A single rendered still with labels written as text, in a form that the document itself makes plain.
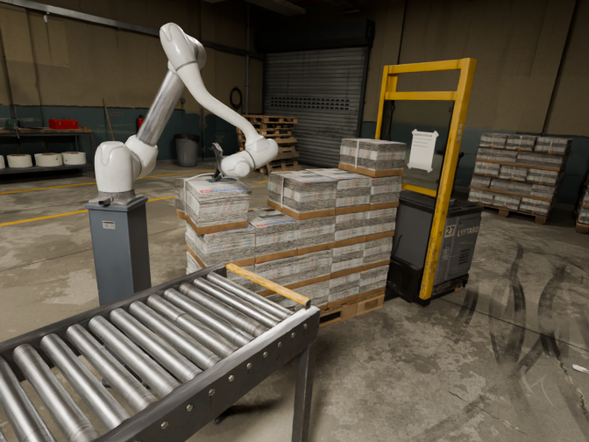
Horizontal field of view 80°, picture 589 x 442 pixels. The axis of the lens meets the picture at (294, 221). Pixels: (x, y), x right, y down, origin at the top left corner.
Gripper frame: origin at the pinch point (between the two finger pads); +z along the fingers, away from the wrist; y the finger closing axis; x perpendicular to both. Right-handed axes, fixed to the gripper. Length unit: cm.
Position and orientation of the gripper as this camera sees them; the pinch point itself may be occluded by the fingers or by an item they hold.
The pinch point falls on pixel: (210, 161)
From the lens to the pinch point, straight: 198.8
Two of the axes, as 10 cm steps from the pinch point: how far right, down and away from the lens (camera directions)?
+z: -5.4, -2.2, 8.1
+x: 8.4, -1.1, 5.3
